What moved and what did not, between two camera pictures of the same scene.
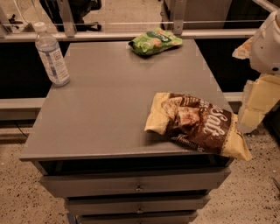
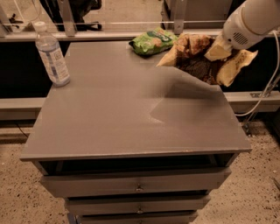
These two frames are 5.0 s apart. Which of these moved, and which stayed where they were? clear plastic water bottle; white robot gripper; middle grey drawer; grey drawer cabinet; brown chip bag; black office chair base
Moved: white robot gripper; brown chip bag
Stayed: clear plastic water bottle; black office chair base; middle grey drawer; grey drawer cabinet
